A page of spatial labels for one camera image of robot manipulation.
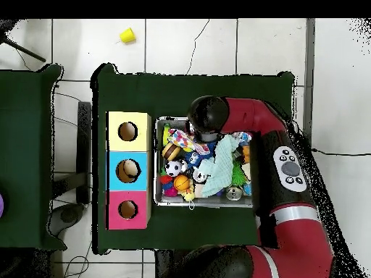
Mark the dark green tablecloth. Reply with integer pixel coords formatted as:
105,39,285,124
91,62,296,256

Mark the green spiky ball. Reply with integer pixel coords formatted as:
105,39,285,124
230,161,247,188

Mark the small orange basketball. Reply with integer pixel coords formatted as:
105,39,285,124
173,176,191,194

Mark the thin black floor cable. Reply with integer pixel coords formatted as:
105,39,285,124
186,19,211,75

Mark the black tripod leg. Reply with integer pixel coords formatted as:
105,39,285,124
0,19,46,64

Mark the wooden box with three holes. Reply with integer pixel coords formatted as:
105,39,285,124
106,111,153,231

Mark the small soccer ball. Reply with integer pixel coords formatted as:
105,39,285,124
164,161,183,180

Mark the shallow clear mesh bin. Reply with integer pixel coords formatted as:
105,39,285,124
153,117,259,209

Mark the yellow cup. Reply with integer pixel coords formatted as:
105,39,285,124
119,28,137,45

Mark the black floor stand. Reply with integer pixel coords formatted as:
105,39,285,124
49,101,93,237

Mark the colourful polka-dot cloth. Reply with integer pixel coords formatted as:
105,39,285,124
167,128,212,155

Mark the cream cloth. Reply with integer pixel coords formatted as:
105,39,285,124
241,161,254,183

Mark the mint green knit cloth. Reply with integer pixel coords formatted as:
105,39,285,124
199,135,241,198

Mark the wooden burger toy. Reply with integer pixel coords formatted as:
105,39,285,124
160,144,180,164

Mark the dark green side table cloth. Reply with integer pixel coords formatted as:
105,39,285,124
0,63,67,251

